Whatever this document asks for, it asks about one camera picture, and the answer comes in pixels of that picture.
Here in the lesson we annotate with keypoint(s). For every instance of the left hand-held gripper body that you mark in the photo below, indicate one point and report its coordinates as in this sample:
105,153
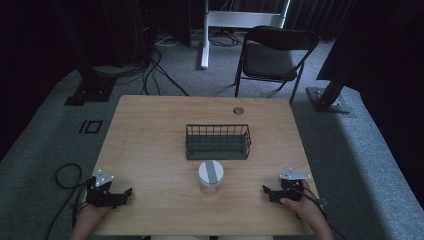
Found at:
100,195

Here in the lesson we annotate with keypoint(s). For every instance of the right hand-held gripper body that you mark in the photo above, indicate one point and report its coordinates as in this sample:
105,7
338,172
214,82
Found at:
292,186

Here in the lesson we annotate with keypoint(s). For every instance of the person's left hand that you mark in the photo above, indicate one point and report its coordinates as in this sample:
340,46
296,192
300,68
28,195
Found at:
89,216

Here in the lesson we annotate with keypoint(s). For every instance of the person's right hand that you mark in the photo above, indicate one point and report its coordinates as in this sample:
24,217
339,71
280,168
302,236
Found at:
303,208

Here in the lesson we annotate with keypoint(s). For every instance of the clear jar with white lid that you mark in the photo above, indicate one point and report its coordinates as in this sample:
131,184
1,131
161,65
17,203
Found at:
210,176

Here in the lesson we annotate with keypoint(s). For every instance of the grey round table grommet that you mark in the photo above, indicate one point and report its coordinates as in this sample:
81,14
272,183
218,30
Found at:
238,110

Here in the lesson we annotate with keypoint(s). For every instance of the black metal stand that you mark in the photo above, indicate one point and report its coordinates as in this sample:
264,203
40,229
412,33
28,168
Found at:
330,96
91,80

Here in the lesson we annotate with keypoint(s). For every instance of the black folding chair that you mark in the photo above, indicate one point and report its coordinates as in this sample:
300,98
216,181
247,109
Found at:
273,60

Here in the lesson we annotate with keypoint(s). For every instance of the white metal desk frame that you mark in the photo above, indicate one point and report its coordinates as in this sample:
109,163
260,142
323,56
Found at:
233,20

